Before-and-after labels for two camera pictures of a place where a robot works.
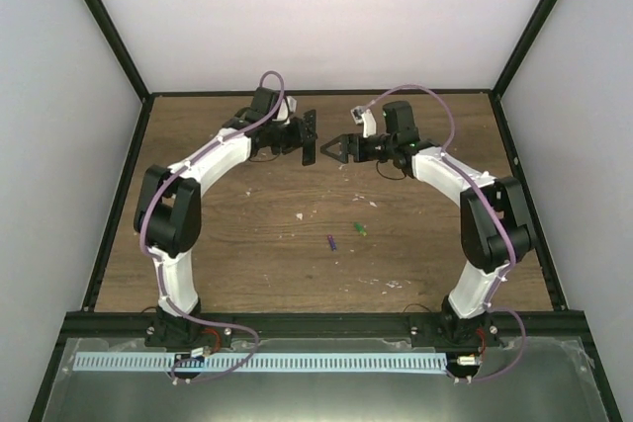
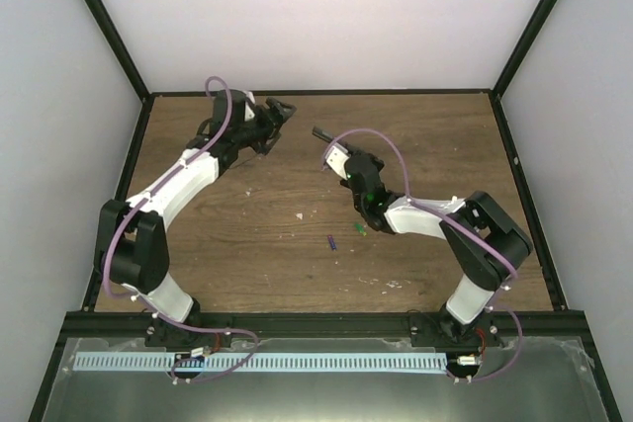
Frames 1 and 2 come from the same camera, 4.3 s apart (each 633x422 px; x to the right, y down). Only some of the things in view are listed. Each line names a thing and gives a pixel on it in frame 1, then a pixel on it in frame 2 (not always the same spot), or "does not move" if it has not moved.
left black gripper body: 286,141 → 255,134
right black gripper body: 376,154 → 378,164
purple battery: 331,242 does not move
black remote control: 310,136 → 323,134
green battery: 360,228 does not move
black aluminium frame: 90,323 does not move
